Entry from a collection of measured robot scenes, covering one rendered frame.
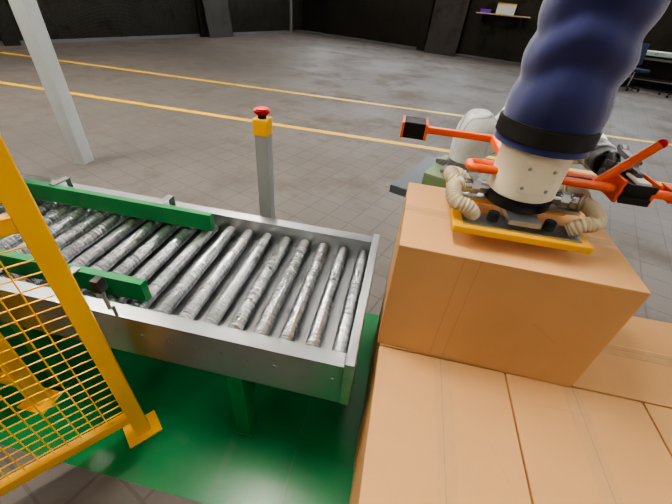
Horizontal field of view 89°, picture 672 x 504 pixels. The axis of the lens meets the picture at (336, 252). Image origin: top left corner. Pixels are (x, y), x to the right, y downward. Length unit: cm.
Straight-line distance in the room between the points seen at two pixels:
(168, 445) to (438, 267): 125
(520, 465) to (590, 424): 27
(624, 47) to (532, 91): 16
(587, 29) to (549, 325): 69
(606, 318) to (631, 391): 38
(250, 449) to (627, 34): 163
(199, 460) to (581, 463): 125
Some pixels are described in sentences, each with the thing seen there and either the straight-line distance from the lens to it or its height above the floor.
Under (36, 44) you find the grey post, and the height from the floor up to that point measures 97.
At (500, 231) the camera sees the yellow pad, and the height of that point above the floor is 100.
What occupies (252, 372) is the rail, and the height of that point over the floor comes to 46.
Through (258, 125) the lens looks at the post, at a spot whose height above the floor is 98.
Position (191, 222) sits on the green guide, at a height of 59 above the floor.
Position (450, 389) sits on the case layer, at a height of 54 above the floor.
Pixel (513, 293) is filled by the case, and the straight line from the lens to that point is 102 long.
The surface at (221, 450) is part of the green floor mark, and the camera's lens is 161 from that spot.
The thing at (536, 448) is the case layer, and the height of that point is 54.
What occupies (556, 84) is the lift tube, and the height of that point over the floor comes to 134.
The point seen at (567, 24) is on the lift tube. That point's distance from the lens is 91.
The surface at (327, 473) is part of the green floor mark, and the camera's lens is 155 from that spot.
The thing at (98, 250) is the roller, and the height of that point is 54.
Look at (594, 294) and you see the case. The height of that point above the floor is 91.
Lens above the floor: 145
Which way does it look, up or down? 37 degrees down
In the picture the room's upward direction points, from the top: 5 degrees clockwise
